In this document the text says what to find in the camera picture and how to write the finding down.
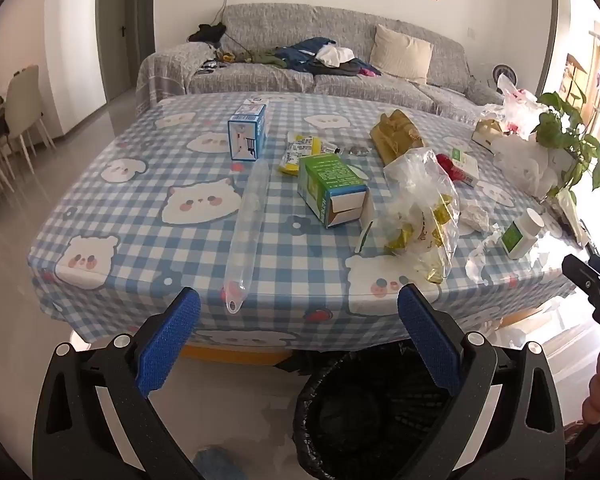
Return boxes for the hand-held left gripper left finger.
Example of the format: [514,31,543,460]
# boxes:
[32,286,206,480]

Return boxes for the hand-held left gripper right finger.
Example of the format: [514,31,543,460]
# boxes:
[396,283,568,480]

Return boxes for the black lined trash bin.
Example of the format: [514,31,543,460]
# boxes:
[292,340,481,480]

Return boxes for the clear plastic bag gold wrappers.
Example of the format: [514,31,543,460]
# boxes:
[355,149,462,286]

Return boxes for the red mesh net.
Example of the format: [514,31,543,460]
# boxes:
[435,152,463,183]

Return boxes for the yellow snack wrapper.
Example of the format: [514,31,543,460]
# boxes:
[279,131,326,177]

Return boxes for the wooden table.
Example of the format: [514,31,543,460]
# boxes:
[180,342,301,367]

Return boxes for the white bottle green label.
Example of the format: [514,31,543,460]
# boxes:
[500,208,545,260]

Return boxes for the crumpled clear plastic wrap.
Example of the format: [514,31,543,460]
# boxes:
[465,230,511,282]

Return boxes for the blue checkered printed tablecloth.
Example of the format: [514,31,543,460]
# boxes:
[27,91,593,361]

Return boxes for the crumpled white tissue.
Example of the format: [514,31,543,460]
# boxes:
[457,199,491,233]

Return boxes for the blue fuzzy slipper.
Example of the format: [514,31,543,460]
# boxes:
[192,446,251,480]

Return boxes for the green potted plant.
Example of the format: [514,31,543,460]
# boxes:
[535,67,600,211]

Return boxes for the long clear plastic tube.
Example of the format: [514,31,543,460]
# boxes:
[223,160,272,316]

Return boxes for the white green medicine box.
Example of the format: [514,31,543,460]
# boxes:
[449,147,481,188]

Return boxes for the white gold box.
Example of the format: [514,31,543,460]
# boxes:
[472,117,511,154]

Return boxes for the gold brown bag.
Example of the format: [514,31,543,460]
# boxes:
[370,109,426,166]

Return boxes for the dark round fan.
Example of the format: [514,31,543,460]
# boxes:
[491,64,519,86]

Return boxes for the blue white milk carton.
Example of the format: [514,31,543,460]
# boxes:
[228,101,268,162]

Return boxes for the dark grey cloth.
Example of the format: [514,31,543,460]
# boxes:
[329,59,367,77]

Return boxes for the beige pillow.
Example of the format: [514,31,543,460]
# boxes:
[369,24,434,85]

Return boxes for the white cloth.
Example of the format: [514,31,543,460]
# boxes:
[314,46,355,67]

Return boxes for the olive green cloth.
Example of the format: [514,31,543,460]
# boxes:
[252,50,287,69]

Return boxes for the dark blue jacket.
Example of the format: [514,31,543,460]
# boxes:
[274,36,342,73]

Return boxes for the black clothing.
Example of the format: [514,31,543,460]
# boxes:
[187,22,228,44]

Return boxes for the dark grey door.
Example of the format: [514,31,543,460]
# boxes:
[96,0,156,103]

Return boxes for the grey covered sofa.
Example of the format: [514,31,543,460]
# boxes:
[136,2,506,116]

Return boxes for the black charger cable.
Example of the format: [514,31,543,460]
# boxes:
[214,0,238,26]

